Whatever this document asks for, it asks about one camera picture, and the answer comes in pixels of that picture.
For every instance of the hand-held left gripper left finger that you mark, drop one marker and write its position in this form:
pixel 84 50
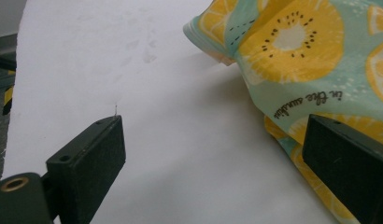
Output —
pixel 87 161

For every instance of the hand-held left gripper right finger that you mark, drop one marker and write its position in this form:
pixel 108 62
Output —
pixel 348 168

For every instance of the fruit-print cloth bag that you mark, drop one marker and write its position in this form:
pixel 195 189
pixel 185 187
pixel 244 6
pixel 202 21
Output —
pixel 304 77

